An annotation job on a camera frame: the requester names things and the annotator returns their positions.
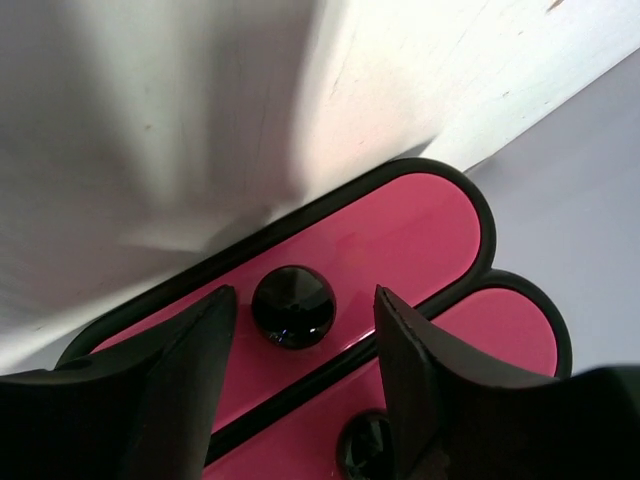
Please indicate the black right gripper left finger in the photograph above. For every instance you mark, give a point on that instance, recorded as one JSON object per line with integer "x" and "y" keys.
{"x": 140, "y": 409}

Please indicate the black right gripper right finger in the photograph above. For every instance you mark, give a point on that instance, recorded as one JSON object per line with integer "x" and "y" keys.
{"x": 456, "y": 412}

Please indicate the pink drawer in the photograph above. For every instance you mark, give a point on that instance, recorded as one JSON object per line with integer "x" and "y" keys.
{"x": 334, "y": 425}
{"x": 416, "y": 234}

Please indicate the pink bottom drawer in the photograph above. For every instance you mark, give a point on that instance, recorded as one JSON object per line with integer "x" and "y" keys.
{"x": 416, "y": 234}

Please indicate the black drawer cabinet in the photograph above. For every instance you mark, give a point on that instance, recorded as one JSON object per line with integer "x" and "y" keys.
{"x": 294, "y": 307}

